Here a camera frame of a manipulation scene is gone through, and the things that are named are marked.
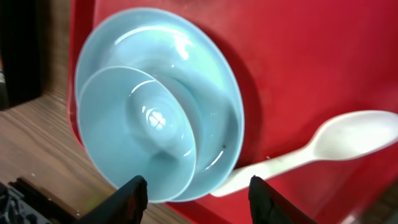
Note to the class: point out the red serving tray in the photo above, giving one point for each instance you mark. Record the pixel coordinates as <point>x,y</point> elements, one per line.
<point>299,63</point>

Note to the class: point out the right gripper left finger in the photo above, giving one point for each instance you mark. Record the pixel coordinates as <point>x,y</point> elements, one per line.
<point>124,206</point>

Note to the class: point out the white plastic spoon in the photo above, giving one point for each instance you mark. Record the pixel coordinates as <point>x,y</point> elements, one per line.
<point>344,137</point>

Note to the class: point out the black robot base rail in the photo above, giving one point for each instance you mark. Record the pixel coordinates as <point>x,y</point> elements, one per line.
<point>21,203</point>

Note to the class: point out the light blue bowl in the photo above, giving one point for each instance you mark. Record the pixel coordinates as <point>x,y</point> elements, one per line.
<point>131,124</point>

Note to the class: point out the light blue plate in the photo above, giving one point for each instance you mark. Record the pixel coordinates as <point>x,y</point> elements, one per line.
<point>187,62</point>

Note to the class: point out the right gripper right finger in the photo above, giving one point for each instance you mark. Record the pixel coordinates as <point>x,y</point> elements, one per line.
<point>270,207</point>

